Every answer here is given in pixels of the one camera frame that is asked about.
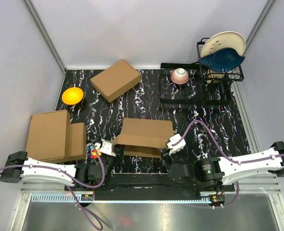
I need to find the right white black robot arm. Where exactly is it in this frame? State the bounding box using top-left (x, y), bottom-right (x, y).
top-left (160, 141), bottom-right (284, 191)

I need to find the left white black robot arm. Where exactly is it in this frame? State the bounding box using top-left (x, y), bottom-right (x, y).
top-left (0, 147), bottom-right (118, 191)

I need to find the small cardboard box left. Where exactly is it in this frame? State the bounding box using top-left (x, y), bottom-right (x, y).
top-left (68, 123), bottom-right (86, 161)

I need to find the large cardboard box left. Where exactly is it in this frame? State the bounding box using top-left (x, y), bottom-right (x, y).
top-left (26, 110), bottom-right (70, 163)

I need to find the closed cardboard box back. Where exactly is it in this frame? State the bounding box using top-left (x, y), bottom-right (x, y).
top-left (90, 60), bottom-right (141, 103)

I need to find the rainbow flower toy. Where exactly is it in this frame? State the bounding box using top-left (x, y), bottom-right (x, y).
top-left (88, 146), bottom-right (101, 159)

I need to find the orange bowl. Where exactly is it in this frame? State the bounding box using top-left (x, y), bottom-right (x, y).
top-left (62, 87), bottom-right (84, 105)

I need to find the pink patterned bowl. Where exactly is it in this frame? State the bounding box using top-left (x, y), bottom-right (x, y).
top-left (171, 68), bottom-right (189, 85)

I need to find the beige cup in rack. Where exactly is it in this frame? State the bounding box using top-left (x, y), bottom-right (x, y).
top-left (206, 74), bottom-right (223, 84)

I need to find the blue leaf plate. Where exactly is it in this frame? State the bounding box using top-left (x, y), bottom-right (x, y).
top-left (198, 48), bottom-right (245, 73)

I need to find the cream floral plate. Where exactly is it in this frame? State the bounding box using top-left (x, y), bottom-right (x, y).
top-left (200, 31), bottom-right (246, 57)

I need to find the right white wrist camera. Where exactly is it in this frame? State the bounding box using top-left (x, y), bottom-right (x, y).
top-left (166, 134), bottom-right (186, 156)

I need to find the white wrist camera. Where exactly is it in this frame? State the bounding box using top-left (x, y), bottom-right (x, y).
top-left (166, 134), bottom-right (186, 156)
top-left (94, 141), bottom-right (116, 156)

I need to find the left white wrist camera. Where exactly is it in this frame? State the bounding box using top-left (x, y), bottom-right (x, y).
top-left (94, 141), bottom-right (116, 156)

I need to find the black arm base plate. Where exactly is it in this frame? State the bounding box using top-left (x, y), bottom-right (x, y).
top-left (64, 173), bottom-right (235, 193)

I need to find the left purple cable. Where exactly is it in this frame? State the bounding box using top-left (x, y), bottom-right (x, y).
top-left (0, 149), bottom-right (106, 229)

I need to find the black wire dish rack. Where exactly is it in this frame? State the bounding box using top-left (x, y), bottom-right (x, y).
top-left (160, 38), bottom-right (244, 105)

